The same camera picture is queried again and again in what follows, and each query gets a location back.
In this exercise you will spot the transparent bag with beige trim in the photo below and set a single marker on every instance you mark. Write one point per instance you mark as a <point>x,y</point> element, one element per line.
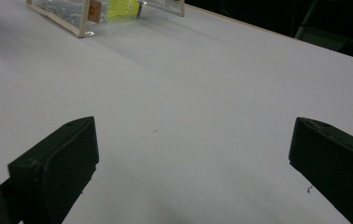
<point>82,21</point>

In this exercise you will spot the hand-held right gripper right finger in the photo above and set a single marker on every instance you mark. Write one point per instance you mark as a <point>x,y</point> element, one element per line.
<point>336,161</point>

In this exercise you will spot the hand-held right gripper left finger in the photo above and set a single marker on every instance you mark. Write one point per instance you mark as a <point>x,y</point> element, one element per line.
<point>53,168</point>

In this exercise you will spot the yellow shuttlecock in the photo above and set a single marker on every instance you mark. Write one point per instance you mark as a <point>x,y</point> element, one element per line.
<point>120,8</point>

